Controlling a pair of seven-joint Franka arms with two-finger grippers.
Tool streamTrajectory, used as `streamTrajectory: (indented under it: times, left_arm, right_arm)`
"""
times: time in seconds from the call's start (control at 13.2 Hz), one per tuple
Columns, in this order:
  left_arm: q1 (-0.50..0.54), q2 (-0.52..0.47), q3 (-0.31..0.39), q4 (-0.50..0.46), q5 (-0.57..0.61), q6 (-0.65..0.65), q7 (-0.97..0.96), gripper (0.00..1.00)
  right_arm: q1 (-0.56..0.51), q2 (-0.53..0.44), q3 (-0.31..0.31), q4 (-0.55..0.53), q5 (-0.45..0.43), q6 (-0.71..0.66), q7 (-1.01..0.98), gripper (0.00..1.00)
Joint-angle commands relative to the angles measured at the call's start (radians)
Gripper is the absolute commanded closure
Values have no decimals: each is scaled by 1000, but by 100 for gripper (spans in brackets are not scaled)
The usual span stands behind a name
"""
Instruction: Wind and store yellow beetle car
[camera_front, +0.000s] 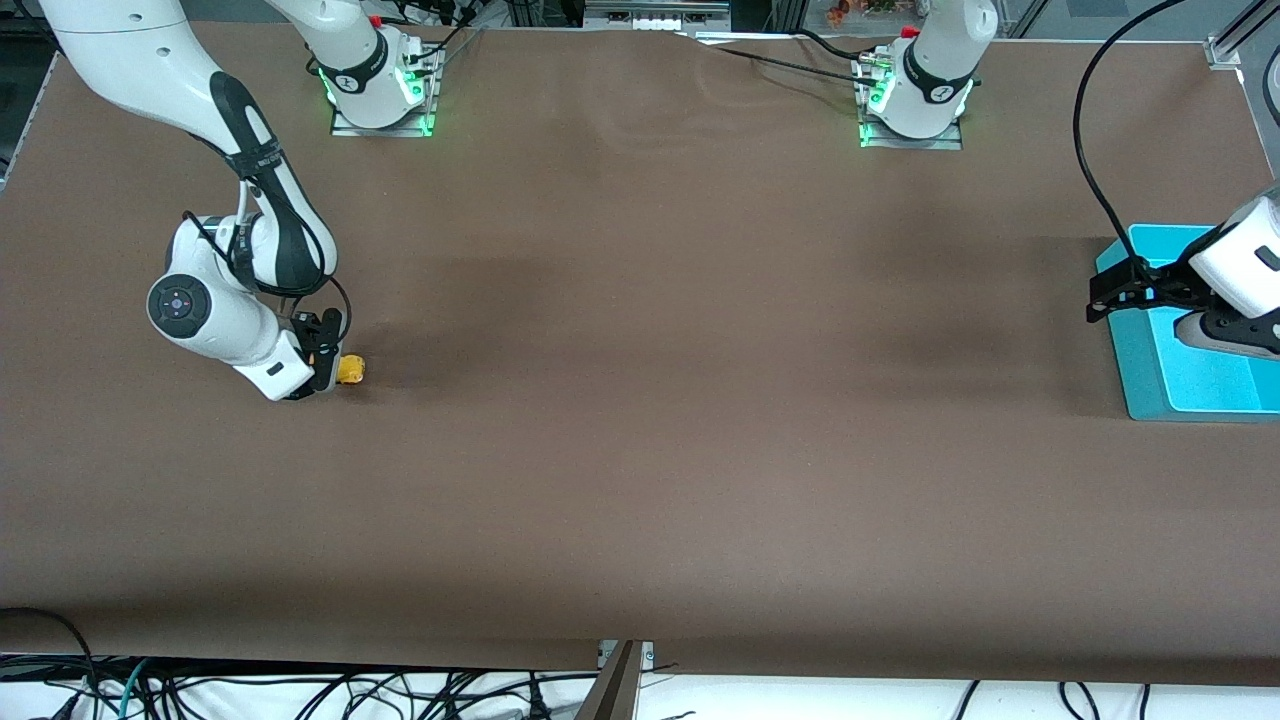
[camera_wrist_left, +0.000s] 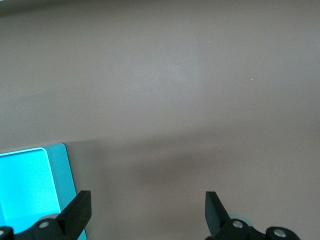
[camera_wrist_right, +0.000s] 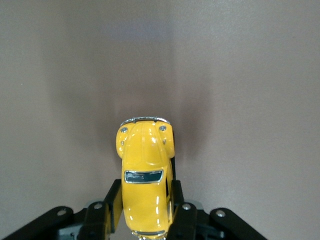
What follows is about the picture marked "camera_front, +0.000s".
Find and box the brown table cover mat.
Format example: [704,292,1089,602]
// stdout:
[0,18,1280,689]

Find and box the long black table cable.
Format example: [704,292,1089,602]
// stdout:
[690,35,881,86]

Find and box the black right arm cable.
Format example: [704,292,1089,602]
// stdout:
[183,140,353,346]

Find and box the short black table cable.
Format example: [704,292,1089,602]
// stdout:
[795,28,876,61]

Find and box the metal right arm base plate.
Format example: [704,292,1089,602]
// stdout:
[330,45,441,138]

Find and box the white power strip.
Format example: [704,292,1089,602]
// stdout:
[585,0,731,31]

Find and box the metal camera post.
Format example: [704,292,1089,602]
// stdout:
[575,640,656,720]

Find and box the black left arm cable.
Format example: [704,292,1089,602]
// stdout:
[1074,0,1191,266]

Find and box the black base cable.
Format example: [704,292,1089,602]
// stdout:
[405,20,488,66]

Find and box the teal plastic bin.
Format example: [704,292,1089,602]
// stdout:
[1095,224,1280,422]

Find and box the teal floor cable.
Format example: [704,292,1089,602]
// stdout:
[118,658,151,720]

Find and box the thick black floor cable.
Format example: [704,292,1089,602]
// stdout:
[0,607,96,691]

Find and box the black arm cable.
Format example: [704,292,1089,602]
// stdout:
[183,140,353,346]
[1074,0,1191,266]

